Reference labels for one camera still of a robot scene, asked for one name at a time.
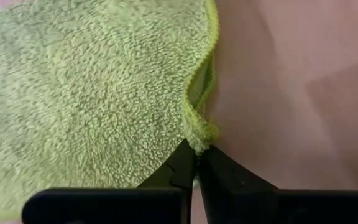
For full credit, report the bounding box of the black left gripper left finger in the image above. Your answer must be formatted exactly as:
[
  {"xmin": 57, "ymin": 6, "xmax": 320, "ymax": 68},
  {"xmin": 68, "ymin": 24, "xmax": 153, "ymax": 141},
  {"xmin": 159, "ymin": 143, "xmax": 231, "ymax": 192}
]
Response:
[{"xmin": 21, "ymin": 138, "xmax": 198, "ymax": 224}]

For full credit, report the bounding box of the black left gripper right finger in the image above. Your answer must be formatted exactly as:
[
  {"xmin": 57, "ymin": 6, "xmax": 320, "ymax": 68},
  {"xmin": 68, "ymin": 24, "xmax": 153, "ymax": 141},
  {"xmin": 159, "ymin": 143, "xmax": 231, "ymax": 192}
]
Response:
[{"xmin": 197, "ymin": 144, "xmax": 358, "ymax": 224}]

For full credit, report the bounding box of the lime green microfiber towel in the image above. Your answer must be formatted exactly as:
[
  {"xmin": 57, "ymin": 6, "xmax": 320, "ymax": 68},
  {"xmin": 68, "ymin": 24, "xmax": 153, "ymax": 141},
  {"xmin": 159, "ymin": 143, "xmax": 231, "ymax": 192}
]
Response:
[{"xmin": 0, "ymin": 0, "xmax": 221, "ymax": 222}]

